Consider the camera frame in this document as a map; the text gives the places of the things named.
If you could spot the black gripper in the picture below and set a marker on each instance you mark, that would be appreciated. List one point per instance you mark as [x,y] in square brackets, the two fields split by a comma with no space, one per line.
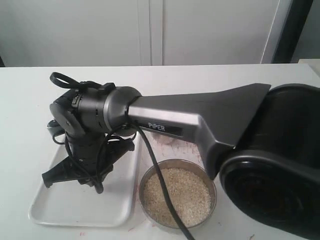
[89,163]

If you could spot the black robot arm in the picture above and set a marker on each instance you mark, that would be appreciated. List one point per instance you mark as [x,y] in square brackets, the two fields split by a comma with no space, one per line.
[262,142]

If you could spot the stainless steel cup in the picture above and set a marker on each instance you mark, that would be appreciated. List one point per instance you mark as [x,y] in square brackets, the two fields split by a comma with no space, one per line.
[162,139]

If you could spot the steel bowl of rice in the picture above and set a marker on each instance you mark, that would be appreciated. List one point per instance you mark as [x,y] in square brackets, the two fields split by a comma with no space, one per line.
[192,193]

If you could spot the white rectangular plastic tray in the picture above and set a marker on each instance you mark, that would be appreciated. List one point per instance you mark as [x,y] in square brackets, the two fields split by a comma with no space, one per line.
[69,204]

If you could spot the white cabinet behind table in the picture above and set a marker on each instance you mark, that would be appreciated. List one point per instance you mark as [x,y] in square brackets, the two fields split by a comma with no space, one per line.
[74,33]

